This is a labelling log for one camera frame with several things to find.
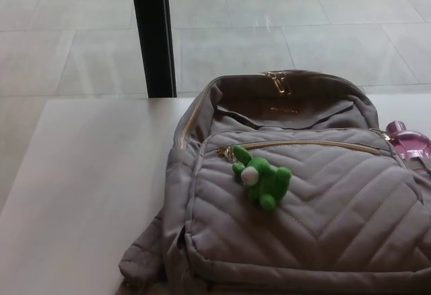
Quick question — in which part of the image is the green plush keychain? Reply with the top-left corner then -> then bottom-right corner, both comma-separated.
231,144 -> 294,212

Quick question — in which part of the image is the grey quilted backpack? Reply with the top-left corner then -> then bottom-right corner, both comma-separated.
117,69 -> 431,295

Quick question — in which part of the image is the pink transparent water bottle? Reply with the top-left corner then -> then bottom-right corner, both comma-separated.
385,120 -> 431,162

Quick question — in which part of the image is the black window frame post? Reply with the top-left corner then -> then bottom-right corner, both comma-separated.
129,0 -> 178,100

